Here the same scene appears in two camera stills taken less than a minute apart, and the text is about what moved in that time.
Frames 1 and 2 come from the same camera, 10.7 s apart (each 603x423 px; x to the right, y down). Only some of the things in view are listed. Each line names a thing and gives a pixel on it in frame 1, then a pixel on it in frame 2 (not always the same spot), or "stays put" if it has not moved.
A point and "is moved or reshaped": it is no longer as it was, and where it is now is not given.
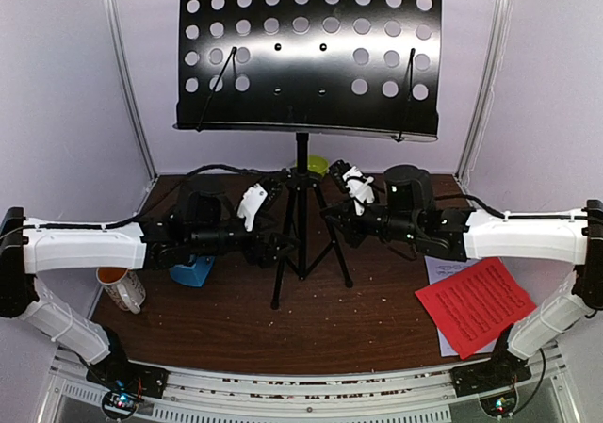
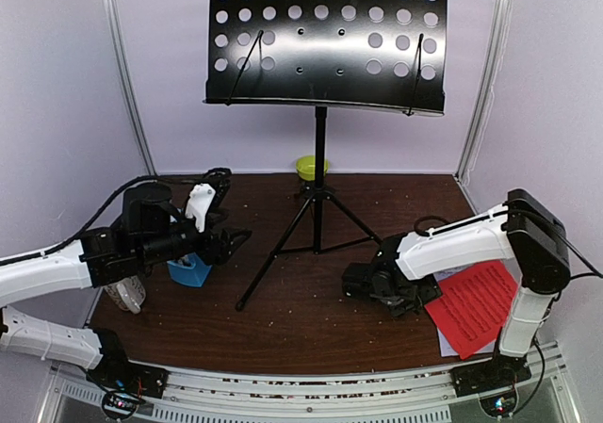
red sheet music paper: [478, 305] stays put
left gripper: [266, 256] to [220, 252]
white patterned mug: [123, 286] stays put
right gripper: [345, 216] to [431, 290]
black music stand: [350, 54] is moved or reshaped
